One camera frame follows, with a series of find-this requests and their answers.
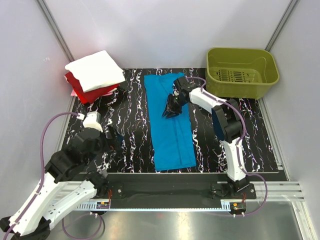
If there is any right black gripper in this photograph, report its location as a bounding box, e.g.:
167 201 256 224
162 93 188 119

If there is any blue t-shirt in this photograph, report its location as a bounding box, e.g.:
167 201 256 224
144 72 196 171

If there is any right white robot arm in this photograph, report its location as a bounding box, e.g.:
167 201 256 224
162 87 250 199

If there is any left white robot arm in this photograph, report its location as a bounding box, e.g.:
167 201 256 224
0 125 122 240

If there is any black marble pattern mat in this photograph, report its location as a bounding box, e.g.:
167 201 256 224
72 68 279 173

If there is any folded red t-shirt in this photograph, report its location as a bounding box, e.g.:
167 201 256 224
64 72 120 104

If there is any folded pink t-shirt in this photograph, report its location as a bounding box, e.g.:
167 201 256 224
70 90 77 97

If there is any folded white t-shirt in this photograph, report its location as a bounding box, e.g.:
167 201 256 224
65 50 125 93

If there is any olive green plastic basket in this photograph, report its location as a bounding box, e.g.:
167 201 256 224
205 47 280 100

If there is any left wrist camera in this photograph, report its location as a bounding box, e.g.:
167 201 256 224
82 111 103 132

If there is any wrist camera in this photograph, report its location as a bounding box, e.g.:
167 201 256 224
173 77 195 93
82 111 103 132

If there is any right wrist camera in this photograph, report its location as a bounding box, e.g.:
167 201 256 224
173 77 195 93

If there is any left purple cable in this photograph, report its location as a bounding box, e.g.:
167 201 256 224
3 112 105 240

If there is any aluminium frame rail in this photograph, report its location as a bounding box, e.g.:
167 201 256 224
45 182 304 215

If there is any right corner aluminium post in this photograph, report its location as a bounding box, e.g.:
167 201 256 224
264 0 300 52

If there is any corner aluminium post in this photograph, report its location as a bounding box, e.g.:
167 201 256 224
35 0 75 63
264 0 300 52

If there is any left corner aluminium post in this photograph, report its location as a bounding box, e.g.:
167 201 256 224
35 0 75 63

